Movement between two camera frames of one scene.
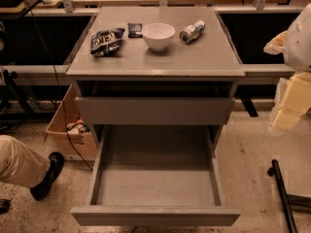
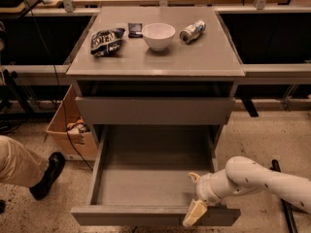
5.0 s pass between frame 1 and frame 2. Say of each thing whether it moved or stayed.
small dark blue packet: stayed
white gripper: moved
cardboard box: stayed
